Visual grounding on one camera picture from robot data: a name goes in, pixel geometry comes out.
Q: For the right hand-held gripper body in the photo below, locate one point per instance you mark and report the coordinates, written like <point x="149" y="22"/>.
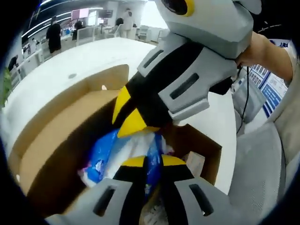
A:
<point x="211" y="28"/>

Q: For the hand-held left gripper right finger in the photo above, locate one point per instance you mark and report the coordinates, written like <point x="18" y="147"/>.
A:
<point x="173" y="182"/>

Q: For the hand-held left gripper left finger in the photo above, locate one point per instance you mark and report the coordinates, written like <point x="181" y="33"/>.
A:
<point x="131" y="182"/>

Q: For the blue soft tissue pack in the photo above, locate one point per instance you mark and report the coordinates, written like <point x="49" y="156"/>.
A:
<point x="105" y="154"/>

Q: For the brown cardboard shoe box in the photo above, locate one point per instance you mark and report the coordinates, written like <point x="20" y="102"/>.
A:
<point x="58" y="131"/>

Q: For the white medicine box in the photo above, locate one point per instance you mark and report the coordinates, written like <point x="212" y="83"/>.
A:
<point x="195" y="162"/>

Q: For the blue white poster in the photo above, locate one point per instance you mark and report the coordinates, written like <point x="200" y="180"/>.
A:
<point x="273" y="93"/>

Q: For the white office chair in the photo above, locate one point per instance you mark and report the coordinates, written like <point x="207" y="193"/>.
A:
<point x="85" y="35"/>

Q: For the green potted plant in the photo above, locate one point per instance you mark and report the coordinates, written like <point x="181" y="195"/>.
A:
<point x="5" y="89"/>

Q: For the dark wall screen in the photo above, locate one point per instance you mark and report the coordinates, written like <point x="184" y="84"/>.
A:
<point x="105" y="14"/>

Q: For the pink wall screen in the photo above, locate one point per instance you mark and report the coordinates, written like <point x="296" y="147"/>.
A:
<point x="80" y="14"/>

